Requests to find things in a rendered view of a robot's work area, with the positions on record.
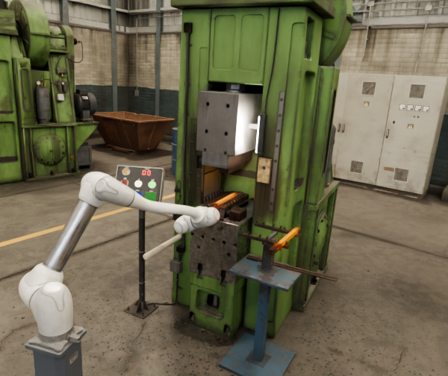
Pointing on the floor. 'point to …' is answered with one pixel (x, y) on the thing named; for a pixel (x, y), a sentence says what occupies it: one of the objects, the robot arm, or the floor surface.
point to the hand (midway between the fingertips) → (211, 207)
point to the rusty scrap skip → (131, 130)
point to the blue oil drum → (174, 150)
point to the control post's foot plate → (141, 309)
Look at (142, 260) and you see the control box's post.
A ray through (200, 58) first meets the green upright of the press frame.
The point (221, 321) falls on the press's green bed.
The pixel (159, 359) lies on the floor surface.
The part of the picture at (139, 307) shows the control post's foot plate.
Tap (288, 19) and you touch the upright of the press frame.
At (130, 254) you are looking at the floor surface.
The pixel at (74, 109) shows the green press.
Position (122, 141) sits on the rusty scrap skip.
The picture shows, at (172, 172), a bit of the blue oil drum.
